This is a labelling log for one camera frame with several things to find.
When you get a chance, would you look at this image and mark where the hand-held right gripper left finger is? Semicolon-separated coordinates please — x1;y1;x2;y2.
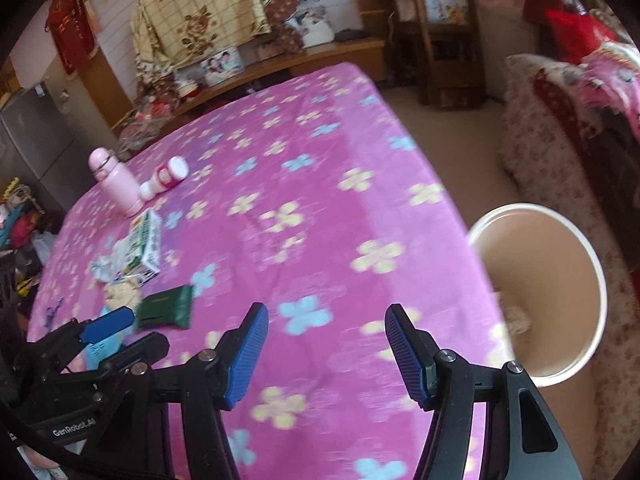
152;302;271;480

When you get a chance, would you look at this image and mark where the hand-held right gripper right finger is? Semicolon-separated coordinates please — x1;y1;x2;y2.
384;304;583;480

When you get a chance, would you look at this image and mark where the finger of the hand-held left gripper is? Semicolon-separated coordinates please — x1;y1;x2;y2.
100;335;171;381
30;308;136;366

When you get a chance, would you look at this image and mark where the light blue snack packet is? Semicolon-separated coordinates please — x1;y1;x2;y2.
82;332;126;368

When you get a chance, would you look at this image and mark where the beige trash bin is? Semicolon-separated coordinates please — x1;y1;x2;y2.
467;202;607;386

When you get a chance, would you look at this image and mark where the orange checked cracker packet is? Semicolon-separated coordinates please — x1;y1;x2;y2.
102;280;143;311

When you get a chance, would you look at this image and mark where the dark green packet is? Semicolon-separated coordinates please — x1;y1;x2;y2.
132;285;195;332

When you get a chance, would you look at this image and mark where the crumpled white wrapper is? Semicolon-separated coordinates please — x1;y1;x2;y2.
90;255;126;281

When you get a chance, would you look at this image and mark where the green white drink carton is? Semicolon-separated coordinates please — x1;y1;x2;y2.
122;209;163;277

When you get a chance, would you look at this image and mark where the white plastic bag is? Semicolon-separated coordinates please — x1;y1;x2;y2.
32;230;56;261

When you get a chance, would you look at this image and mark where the crumpled white paper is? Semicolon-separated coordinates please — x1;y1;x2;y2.
502;305;532;336

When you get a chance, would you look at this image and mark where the pink insulated bottle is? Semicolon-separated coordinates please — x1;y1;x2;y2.
88;147;144;218

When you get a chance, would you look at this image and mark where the small white pink-label bottle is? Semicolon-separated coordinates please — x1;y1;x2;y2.
138;156;190;201

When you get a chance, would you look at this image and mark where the grey refrigerator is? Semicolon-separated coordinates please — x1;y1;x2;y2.
0;80;96;211

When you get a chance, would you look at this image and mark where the clear plastic bag pile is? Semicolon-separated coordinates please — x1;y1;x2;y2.
117;100;171;153

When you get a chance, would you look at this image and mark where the pink floral tablecloth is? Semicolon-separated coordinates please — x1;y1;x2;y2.
27;62;506;480

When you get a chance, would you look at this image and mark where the floral covered sofa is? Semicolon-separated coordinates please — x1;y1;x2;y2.
500;52;640;361

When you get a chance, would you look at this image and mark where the dark cloth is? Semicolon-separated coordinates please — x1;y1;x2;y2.
590;105;640;241

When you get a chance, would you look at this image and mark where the wooden chair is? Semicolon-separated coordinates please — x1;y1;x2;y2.
375;0;488;108

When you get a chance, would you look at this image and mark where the yellow floral cloth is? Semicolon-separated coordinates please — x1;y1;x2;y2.
130;0;301;68

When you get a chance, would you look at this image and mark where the red bag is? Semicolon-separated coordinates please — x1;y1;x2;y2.
545;7;618;63

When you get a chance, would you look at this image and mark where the couple photo frame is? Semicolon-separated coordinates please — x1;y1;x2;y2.
200;47;245;86

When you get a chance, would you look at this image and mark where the red wall banner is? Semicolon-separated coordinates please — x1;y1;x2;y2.
45;0;97;77

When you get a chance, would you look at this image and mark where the wedding photo frame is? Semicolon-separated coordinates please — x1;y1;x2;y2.
285;5;335;46

